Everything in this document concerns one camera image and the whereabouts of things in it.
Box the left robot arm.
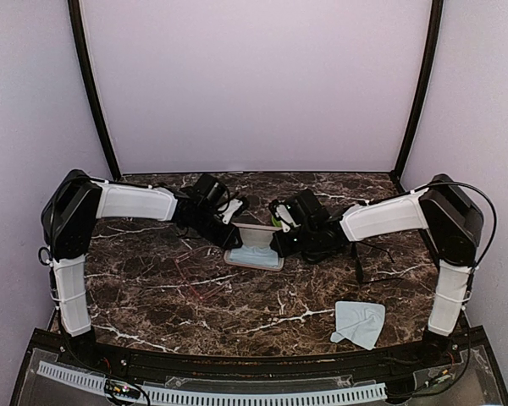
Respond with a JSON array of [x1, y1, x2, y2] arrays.
[[38, 169, 249, 369]]

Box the black frame post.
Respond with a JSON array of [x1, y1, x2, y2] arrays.
[[67, 0, 122, 180], [390, 0, 445, 184]]

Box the black table front rail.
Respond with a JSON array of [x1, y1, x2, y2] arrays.
[[54, 337, 471, 388]]

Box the white slotted cable duct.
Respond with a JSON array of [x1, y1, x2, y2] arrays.
[[36, 361, 387, 405]]

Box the pink sunglasses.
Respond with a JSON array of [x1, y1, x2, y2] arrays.
[[174, 246, 234, 302]]

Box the blue cleaning cloth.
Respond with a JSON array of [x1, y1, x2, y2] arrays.
[[330, 301, 385, 350], [229, 245, 279, 268]]

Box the black sunglasses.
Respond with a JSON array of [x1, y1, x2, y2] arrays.
[[351, 241, 403, 286]]

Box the right black frame post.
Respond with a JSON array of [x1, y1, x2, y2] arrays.
[[390, 0, 445, 184]]

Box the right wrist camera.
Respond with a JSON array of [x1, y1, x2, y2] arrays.
[[269, 200, 297, 233]]

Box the pink glasses case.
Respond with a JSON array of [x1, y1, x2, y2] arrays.
[[224, 222, 284, 272]]

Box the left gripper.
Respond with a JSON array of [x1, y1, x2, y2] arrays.
[[186, 206, 242, 250]]

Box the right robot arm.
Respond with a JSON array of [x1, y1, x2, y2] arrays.
[[269, 173, 491, 367]]

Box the left black frame post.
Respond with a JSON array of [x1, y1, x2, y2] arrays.
[[67, 0, 122, 180]]

